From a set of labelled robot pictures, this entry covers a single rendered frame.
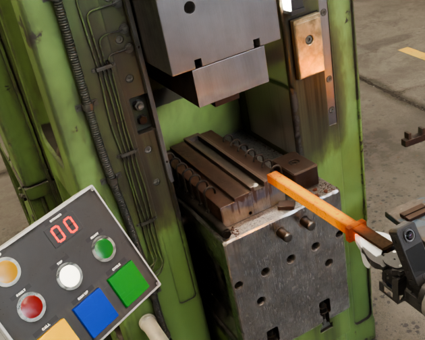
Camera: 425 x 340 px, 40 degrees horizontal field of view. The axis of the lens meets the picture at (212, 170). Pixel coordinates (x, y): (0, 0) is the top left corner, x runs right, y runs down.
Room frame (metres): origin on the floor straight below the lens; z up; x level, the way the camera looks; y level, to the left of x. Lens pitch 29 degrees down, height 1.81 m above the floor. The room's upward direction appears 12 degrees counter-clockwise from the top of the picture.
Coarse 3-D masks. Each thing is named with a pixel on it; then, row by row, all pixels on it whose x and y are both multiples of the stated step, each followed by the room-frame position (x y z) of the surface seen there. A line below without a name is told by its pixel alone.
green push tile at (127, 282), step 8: (128, 264) 1.06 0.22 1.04; (120, 272) 1.04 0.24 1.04; (128, 272) 1.04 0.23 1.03; (136, 272) 1.05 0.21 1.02; (112, 280) 1.01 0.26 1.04; (120, 280) 1.02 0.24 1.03; (128, 280) 1.03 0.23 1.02; (136, 280) 1.04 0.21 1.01; (144, 280) 1.05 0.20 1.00; (112, 288) 1.01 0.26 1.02; (120, 288) 1.01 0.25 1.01; (128, 288) 1.02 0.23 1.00; (136, 288) 1.03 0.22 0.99; (144, 288) 1.03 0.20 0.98; (120, 296) 1.00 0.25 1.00; (128, 296) 1.00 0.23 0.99; (136, 296) 1.01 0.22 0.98; (128, 304) 0.99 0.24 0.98
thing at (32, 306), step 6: (24, 300) 0.92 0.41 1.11; (30, 300) 0.92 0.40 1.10; (36, 300) 0.93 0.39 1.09; (24, 306) 0.91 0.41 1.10; (30, 306) 0.91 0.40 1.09; (36, 306) 0.92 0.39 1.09; (42, 306) 0.92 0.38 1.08; (24, 312) 0.90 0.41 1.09; (30, 312) 0.90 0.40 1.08; (36, 312) 0.91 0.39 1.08
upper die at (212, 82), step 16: (256, 48) 1.37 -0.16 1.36; (208, 64) 1.32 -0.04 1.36; (224, 64) 1.33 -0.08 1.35; (240, 64) 1.35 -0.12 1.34; (256, 64) 1.36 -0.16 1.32; (160, 80) 1.51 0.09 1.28; (176, 80) 1.40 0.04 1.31; (192, 80) 1.30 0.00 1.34; (208, 80) 1.31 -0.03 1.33; (224, 80) 1.33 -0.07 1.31; (240, 80) 1.34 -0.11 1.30; (256, 80) 1.36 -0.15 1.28; (192, 96) 1.32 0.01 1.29; (208, 96) 1.31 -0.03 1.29; (224, 96) 1.32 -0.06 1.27
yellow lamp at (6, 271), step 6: (0, 264) 0.95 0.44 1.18; (6, 264) 0.95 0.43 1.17; (12, 264) 0.96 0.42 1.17; (0, 270) 0.94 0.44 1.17; (6, 270) 0.94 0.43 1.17; (12, 270) 0.95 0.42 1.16; (0, 276) 0.93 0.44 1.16; (6, 276) 0.94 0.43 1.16; (12, 276) 0.94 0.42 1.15; (6, 282) 0.93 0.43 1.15
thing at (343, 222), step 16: (272, 176) 1.26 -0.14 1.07; (288, 192) 1.19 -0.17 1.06; (304, 192) 1.15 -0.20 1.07; (320, 208) 1.07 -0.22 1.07; (336, 208) 1.06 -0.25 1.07; (336, 224) 1.02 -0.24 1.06; (352, 224) 0.98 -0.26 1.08; (352, 240) 0.97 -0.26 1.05; (368, 240) 0.92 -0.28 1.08; (384, 240) 0.91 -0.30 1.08
